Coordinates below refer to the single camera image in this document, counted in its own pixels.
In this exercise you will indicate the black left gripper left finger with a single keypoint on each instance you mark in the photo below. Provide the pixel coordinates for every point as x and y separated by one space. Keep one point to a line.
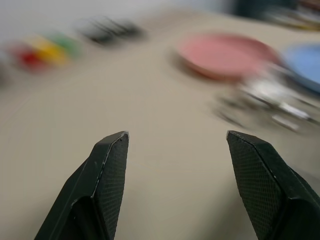
100 190

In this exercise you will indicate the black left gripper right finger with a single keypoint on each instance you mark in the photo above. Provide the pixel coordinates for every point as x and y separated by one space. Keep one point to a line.
270 190

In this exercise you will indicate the black glasses case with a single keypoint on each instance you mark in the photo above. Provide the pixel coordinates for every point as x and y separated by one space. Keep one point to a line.
108 30

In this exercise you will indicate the blue plate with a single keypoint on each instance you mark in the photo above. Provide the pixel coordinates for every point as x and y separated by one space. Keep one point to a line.
303 63

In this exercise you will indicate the pink plate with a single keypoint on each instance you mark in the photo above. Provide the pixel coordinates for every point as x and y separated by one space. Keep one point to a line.
225 56

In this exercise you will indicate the yellow marker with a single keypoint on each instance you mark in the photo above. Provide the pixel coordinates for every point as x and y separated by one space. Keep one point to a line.
48 51

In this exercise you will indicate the red marker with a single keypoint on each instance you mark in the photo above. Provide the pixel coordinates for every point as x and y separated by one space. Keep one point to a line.
27 58

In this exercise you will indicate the green marker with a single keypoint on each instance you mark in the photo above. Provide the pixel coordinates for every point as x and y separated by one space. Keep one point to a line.
66 42

